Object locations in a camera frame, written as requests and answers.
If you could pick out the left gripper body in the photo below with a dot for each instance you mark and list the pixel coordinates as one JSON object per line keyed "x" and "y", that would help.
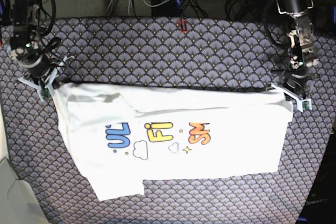
{"x": 293, "y": 82}

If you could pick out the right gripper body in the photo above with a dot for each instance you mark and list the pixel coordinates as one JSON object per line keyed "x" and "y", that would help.
{"x": 44, "y": 73}

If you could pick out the white printed T-shirt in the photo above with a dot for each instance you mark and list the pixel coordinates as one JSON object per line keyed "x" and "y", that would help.
{"x": 120, "y": 136}

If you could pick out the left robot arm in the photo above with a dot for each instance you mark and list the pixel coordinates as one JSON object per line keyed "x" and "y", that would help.
{"x": 301, "y": 51}

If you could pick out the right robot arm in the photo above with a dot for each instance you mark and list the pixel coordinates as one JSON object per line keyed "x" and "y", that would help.
{"x": 32, "y": 21}

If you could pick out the patterned grey tablecloth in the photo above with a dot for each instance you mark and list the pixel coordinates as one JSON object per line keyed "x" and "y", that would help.
{"x": 214, "y": 54}

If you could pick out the red black table clamp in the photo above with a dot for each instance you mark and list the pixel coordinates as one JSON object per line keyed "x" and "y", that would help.
{"x": 182, "y": 23}

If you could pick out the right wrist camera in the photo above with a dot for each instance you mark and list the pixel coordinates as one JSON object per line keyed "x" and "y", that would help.
{"x": 45, "y": 95}

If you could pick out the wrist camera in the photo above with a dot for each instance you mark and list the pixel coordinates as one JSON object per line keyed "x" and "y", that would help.
{"x": 45, "y": 95}
{"x": 304, "y": 104}

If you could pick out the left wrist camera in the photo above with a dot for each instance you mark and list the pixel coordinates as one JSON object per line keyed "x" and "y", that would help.
{"x": 304, "y": 104}

